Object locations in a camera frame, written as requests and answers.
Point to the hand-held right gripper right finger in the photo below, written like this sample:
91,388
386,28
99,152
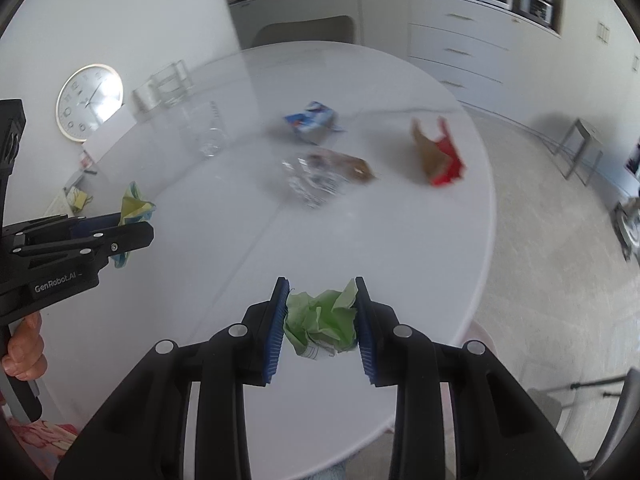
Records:
362,335

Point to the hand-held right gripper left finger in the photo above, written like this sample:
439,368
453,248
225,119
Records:
275,335

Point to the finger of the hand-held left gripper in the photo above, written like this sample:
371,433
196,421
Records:
95,225
125,240

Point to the yellow paper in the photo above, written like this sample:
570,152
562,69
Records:
135,207

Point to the green paper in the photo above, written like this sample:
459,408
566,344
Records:
325,320

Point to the yellow bin with pink bag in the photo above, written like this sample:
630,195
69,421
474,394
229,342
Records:
481,335

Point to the person's left hand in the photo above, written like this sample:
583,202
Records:
27,350

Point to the white card box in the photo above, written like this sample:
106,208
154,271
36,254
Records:
110,135

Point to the clear drinking glass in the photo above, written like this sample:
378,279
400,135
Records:
207,132

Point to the small clear glass jar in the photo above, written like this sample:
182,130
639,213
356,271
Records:
146,97

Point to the pink patterned clothing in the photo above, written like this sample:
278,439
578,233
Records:
40,435

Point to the square clear glass container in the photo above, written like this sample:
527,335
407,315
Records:
172,82

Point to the silver and brown foil bag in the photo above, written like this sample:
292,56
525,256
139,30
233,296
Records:
325,175

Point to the torn red cardboard box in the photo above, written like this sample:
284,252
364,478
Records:
440,155

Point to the blue and white wrapper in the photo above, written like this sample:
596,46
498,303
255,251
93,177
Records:
312,120

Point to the white cabinet drawer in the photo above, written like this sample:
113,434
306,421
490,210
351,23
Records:
457,52
452,82
460,17

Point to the dark grey chair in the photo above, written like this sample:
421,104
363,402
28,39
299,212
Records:
620,425

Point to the grey dining chair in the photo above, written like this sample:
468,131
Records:
300,30

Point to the teal child's desk chair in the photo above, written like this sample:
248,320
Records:
629,230

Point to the grey stool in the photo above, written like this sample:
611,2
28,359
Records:
582,140

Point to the silver countertop appliance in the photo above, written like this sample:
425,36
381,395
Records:
535,6

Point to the round white wall clock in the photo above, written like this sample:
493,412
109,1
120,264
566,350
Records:
90,102

